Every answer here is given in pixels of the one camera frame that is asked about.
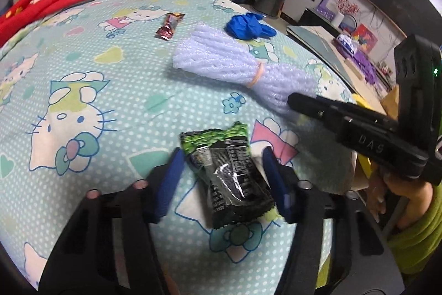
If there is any person's right forearm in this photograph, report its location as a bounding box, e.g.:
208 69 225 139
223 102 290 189
387 177 442 276

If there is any marble top coffee table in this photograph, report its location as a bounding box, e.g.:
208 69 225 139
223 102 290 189
286 25 387 109

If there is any green black snack packet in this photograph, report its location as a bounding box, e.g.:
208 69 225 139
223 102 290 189
179 121 284 230

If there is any white vase with red flowers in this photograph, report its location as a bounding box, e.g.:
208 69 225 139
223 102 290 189
333 0 360 28

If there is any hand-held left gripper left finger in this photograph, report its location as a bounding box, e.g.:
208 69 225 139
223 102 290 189
38 147 185 295

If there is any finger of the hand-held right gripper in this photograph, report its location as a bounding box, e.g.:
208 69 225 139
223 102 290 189
287 92 349 140

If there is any tissue packet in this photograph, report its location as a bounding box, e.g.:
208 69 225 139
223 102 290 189
336 34 356 52

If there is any round black framed ornament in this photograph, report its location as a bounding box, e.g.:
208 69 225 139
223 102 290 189
340 14 358 35

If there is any purple foam net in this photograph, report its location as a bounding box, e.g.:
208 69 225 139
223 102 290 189
172 23 320 114

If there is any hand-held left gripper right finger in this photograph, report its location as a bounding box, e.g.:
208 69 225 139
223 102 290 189
261 147 404 295

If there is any purple gift box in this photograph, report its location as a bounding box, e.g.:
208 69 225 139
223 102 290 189
317 0 337 19

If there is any black television cabinet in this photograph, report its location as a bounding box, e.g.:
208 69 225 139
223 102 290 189
299 6 346 30

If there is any blue rubber glove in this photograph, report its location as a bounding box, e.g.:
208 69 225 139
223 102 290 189
226 13 277 40

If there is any colourful picture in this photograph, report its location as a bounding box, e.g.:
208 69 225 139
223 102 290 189
352 24 378 52

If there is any cartoon cat printed bed sheet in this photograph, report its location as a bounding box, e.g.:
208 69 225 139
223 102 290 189
0 0 357 295

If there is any red brown candy wrapper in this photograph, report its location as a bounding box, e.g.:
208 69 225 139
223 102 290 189
155 13 187 41

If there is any person's right hand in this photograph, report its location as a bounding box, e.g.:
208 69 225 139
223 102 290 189
366 174 433 231

